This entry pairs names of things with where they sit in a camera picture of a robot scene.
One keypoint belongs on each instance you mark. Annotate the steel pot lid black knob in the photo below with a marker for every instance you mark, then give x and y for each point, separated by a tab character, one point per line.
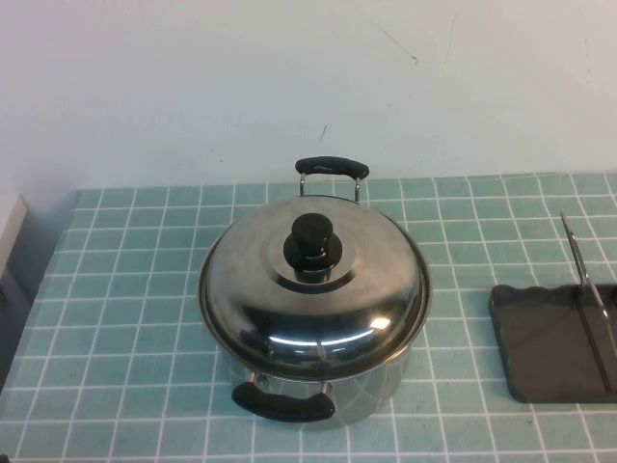
260	299

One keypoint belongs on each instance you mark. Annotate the dark grey lid rack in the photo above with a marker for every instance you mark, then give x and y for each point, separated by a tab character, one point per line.
530	347

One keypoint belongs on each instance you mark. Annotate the teal tile pattern tablecloth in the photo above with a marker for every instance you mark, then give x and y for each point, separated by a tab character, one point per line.
120	337

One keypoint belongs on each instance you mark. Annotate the beige panel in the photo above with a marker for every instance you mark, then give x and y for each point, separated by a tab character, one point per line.
12	226

